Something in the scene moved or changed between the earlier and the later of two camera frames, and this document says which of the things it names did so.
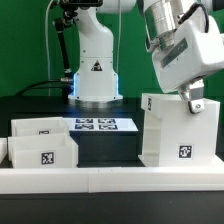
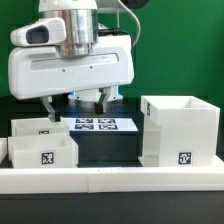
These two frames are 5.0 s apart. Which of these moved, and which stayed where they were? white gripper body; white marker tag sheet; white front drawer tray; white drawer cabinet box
Moved: white gripper body
Stayed: white front drawer tray; white marker tag sheet; white drawer cabinet box
